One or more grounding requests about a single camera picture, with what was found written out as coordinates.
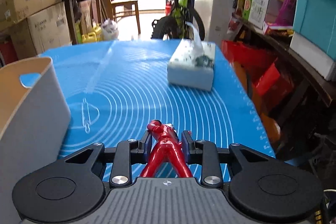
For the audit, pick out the white chest freezer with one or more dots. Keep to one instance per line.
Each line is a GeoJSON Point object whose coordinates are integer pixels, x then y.
{"type": "Point", "coordinates": [218, 1]}

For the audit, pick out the blue silicone mat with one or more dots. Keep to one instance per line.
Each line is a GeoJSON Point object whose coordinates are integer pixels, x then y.
{"type": "Point", "coordinates": [131, 82]}

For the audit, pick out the red figurine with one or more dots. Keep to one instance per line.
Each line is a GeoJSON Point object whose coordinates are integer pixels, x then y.
{"type": "Point", "coordinates": [165, 150]}

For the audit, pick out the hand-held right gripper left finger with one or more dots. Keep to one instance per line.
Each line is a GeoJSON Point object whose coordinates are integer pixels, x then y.
{"type": "Point", "coordinates": [148, 144]}

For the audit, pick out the large pale cardboard box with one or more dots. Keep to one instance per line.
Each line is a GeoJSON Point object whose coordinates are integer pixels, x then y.
{"type": "Point", "coordinates": [44, 29]}

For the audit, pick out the white storage box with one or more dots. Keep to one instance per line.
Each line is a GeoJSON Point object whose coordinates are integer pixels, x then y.
{"type": "Point", "coordinates": [309, 56]}

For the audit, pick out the dark wooden shelf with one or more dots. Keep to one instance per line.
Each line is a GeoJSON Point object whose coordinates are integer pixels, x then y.
{"type": "Point", "coordinates": [288, 50]}

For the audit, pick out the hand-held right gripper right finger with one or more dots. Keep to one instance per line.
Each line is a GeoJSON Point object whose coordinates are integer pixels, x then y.
{"type": "Point", "coordinates": [185, 145]}

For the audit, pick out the yellow plastic jug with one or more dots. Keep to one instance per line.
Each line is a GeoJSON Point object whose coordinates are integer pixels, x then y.
{"type": "Point", "coordinates": [88, 37]}
{"type": "Point", "coordinates": [97, 32]}

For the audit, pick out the red bucket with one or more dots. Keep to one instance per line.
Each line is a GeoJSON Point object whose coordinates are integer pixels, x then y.
{"type": "Point", "coordinates": [169, 7]}

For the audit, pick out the pink plastic rack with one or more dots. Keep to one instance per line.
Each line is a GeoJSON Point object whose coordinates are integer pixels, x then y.
{"type": "Point", "coordinates": [287, 6]}

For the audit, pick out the red plastic crate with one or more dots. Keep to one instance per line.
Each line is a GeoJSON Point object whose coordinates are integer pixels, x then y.
{"type": "Point", "coordinates": [252, 66]}

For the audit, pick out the teal storage bin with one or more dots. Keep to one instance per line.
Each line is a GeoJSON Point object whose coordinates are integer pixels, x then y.
{"type": "Point", "coordinates": [315, 16]}

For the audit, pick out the beige plastic basket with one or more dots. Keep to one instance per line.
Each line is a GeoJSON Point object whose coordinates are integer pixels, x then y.
{"type": "Point", "coordinates": [31, 108]}

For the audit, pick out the white tissue pack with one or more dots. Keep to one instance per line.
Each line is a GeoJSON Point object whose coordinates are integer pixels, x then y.
{"type": "Point", "coordinates": [189, 74]}

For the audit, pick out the white plastic bag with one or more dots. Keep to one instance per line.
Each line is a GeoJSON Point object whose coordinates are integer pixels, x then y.
{"type": "Point", "coordinates": [109, 29]}

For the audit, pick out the green white carton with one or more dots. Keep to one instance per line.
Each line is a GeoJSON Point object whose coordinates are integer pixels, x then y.
{"type": "Point", "coordinates": [256, 8]}

